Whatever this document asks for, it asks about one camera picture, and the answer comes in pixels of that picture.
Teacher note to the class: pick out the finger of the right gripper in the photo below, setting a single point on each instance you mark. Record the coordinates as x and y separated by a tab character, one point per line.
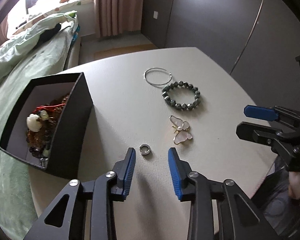
276	113
260	134

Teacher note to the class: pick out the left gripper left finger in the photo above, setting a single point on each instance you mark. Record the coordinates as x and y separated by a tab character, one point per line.
65	216

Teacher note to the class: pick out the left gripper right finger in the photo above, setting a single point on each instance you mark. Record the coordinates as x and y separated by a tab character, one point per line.
219	210

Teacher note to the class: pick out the white stone pendant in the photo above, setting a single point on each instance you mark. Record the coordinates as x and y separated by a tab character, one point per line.
33	122

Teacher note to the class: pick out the black jewelry box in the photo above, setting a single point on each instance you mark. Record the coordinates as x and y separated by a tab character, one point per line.
63	151

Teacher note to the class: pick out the right hand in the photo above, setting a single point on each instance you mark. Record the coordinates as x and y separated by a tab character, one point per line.
294	185

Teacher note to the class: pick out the grey trousers leg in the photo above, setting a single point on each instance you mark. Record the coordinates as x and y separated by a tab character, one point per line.
272	199

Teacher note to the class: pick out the grey wardrobe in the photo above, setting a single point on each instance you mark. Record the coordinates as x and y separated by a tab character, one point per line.
254	41

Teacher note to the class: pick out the pink butterfly brooch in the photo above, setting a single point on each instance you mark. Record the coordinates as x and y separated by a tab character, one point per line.
181	130

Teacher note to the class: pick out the thin silver bangle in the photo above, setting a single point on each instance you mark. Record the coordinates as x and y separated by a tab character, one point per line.
157	76

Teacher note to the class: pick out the light green quilt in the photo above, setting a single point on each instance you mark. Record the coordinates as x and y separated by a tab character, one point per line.
15	49

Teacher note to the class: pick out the black garment on bed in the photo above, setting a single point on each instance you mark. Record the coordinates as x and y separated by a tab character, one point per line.
48	34

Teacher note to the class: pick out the right pink curtain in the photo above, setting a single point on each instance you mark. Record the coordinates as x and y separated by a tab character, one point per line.
115	17

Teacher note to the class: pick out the green tissue box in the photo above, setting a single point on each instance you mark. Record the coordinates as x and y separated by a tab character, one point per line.
71	14

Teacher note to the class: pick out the white wall socket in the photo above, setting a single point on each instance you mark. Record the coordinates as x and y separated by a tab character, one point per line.
155	15

